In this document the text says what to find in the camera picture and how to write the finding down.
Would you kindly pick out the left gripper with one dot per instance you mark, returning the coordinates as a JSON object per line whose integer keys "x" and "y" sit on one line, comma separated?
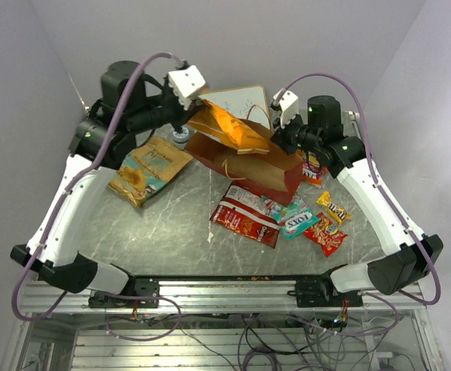
{"x": 183, "y": 115}

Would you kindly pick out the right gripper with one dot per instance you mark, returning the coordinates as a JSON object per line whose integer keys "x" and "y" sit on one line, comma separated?
{"x": 280, "y": 135}

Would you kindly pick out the red brown paper bag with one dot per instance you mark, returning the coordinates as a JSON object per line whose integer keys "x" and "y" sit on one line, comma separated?
{"x": 274, "y": 174}

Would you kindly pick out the orange kettle chips bag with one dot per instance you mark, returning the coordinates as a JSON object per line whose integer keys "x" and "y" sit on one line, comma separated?
{"x": 223, "y": 127}

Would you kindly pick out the brown teal chips bag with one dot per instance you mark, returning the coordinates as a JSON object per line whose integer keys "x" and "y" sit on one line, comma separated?
{"x": 148, "y": 169}

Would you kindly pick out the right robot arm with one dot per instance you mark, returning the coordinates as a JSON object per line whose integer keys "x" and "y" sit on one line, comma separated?
{"x": 409, "y": 253}

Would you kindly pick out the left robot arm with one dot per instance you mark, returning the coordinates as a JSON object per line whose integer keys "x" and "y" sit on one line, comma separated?
{"x": 132, "y": 102}

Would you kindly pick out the orange Fox's fruits bag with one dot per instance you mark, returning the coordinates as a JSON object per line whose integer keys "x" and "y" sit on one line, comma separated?
{"x": 312, "y": 171}

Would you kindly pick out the teal Fox's candy bag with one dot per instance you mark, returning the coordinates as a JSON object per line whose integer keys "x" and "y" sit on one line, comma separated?
{"x": 293, "y": 219}

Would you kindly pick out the red Doritos bag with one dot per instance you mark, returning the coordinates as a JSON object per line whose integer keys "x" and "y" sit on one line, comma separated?
{"x": 246, "y": 214}

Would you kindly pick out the yellow M&M's bag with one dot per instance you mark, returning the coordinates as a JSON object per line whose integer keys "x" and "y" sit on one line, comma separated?
{"x": 338, "y": 213}

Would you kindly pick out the red snack mix bag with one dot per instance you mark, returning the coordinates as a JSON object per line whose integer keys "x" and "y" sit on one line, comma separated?
{"x": 326, "y": 234}

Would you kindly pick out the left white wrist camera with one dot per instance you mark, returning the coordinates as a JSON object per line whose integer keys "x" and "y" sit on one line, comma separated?
{"x": 187, "y": 85}

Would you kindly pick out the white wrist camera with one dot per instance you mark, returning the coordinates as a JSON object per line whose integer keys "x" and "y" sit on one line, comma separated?
{"x": 286, "y": 104}
{"x": 187, "y": 85}

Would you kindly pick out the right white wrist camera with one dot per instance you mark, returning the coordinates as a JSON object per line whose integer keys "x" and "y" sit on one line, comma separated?
{"x": 286, "y": 104}

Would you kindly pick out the small whiteboard yellow frame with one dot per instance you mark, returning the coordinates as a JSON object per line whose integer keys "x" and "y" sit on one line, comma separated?
{"x": 243, "y": 102}

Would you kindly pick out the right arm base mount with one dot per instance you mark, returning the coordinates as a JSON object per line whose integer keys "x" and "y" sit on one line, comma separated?
{"x": 316, "y": 291}

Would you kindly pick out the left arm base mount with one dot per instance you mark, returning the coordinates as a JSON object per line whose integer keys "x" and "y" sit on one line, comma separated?
{"x": 137, "y": 286}

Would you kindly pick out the aluminium rail frame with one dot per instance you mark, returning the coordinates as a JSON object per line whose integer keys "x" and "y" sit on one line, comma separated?
{"x": 227, "y": 292}

